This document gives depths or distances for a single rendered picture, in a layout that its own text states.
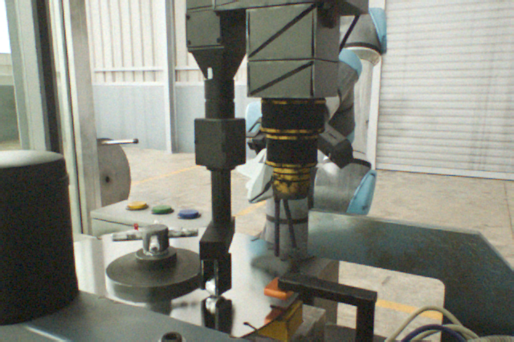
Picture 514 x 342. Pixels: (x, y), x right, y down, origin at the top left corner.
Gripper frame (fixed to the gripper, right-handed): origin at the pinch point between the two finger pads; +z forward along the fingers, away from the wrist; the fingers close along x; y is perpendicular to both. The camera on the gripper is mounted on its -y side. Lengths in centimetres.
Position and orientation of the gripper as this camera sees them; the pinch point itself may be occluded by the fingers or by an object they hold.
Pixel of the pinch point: (258, 195)
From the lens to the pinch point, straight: 62.3
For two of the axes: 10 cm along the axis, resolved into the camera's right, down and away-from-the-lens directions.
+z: -5.2, 6.8, -5.1
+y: -7.7, -1.2, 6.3
